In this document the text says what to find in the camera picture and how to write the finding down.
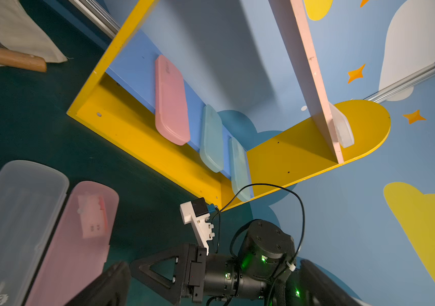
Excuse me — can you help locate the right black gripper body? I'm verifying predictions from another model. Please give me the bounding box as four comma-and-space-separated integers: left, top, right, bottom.
179, 244, 247, 303

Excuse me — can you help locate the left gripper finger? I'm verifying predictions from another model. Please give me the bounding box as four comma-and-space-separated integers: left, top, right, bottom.
66, 261, 131, 306

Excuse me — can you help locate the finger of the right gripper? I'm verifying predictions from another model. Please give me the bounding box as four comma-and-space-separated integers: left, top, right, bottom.
129, 244, 189, 304

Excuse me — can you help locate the pink translucent pencil case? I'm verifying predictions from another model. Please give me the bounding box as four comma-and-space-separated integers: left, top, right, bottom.
26, 181, 119, 305

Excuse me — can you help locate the frosted white pencil case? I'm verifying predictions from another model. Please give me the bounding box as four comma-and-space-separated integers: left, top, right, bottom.
0, 160, 70, 305

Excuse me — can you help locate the small pink pencil case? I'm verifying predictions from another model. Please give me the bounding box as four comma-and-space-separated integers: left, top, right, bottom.
155, 55, 191, 145

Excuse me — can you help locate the clear white pencil case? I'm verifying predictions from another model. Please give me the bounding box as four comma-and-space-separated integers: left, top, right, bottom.
329, 103, 354, 148

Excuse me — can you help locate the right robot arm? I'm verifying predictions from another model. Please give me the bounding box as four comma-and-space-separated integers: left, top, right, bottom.
129, 219, 364, 305

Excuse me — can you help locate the light teal pencil case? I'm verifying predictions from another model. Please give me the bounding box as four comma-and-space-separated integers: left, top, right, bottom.
229, 138, 251, 202

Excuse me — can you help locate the teal green pencil case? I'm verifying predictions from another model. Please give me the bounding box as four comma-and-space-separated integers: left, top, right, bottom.
199, 105, 224, 173

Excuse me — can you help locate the yellow wooden shelf unit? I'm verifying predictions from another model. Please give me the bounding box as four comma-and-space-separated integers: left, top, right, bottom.
68, 1, 391, 209

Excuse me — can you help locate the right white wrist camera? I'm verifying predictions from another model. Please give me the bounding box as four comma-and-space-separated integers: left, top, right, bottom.
180, 198, 216, 255

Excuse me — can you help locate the wooden handled tool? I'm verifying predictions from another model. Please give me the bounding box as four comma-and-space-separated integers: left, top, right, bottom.
0, 48, 47, 73

